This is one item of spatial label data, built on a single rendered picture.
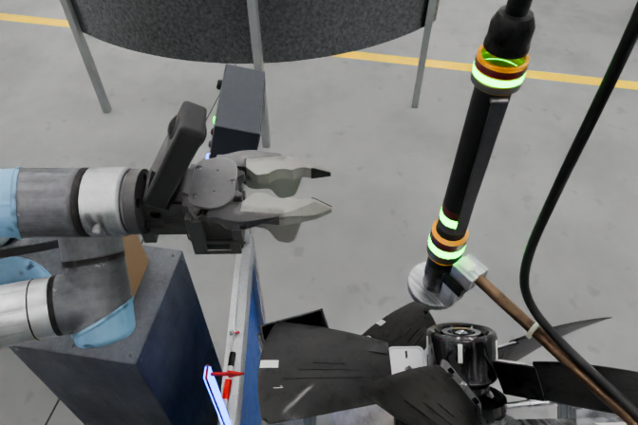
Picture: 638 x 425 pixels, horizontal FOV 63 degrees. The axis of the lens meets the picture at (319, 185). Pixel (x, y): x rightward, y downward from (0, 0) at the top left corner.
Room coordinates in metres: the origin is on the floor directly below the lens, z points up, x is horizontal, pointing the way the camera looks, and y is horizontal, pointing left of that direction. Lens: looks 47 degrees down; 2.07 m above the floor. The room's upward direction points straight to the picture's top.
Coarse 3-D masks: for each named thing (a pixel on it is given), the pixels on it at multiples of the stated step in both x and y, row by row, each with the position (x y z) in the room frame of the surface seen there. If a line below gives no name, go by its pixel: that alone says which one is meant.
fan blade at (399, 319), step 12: (396, 312) 0.61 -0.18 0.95; (408, 312) 0.59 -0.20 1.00; (420, 312) 0.57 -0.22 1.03; (384, 324) 0.58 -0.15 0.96; (396, 324) 0.56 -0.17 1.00; (408, 324) 0.54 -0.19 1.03; (420, 324) 0.53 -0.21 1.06; (432, 324) 0.51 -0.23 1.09; (384, 336) 0.54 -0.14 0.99; (396, 336) 0.52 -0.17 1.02; (408, 336) 0.51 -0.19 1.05; (420, 336) 0.49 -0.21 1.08
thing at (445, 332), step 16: (432, 336) 0.41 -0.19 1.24; (448, 336) 0.40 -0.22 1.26; (464, 336) 0.41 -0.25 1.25; (480, 336) 0.41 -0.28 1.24; (496, 336) 0.41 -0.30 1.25; (432, 352) 0.39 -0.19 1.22; (448, 352) 0.38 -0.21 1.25; (464, 352) 0.38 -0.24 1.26; (480, 352) 0.38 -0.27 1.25; (464, 368) 0.36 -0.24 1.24; (480, 368) 0.36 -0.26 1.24; (480, 384) 0.34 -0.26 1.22; (480, 400) 0.32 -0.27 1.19; (496, 400) 0.32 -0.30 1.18; (496, 416) 0.30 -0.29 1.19
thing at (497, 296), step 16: (480, 288) 0.32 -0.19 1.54; (496, 288) 0.32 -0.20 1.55; (512, 304) 0.30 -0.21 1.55; (528, 320) 0.28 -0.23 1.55; (544, 336) 0.26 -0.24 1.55; (560, 352) 0.24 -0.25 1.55; (576, 368) 0.22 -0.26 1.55; (592, 384) 0.21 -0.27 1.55; (608, 400) 0.19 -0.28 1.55; (624, 416) 0.18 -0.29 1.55
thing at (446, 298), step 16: (464, 256) 0.36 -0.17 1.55; (416, 272) 0.39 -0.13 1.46; (448, 272) 0.35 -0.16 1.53; (464, 272) 0.34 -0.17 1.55; (480, 272) 0.34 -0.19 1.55; (416, 288) 0.37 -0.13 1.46; (448, 288) 0.34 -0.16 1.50; (464, 288) 0.33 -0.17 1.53; (432, 304) 0.34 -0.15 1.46; (448, 304) 0.34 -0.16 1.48
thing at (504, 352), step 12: (504, 348) 0.42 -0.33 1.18; (504, 372) 0.35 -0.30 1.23; (516, 372) 0.35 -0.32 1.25; (528, 372) 0.34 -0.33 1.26; (504, 384) 0.35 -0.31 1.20; (516, 384) 0.33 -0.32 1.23; (528, 384) 0.33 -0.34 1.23; (516, 396) 0.33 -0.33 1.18; (528, 396) 0.33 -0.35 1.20; (540, 396) 0.32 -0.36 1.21
